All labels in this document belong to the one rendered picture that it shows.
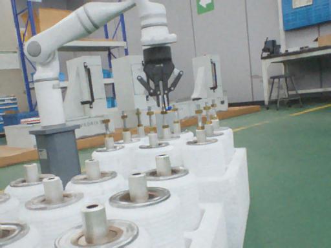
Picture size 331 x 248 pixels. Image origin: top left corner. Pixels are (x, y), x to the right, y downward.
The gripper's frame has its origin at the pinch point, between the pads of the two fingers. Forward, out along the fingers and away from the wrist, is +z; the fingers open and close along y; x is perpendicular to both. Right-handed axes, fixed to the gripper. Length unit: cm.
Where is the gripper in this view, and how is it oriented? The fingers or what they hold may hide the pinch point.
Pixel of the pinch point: (162, 101)
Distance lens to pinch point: 96.6
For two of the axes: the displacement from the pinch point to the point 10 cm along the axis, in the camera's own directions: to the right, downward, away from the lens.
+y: -9.9, 1.4, -1.0
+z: 1.2, 9.8, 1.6
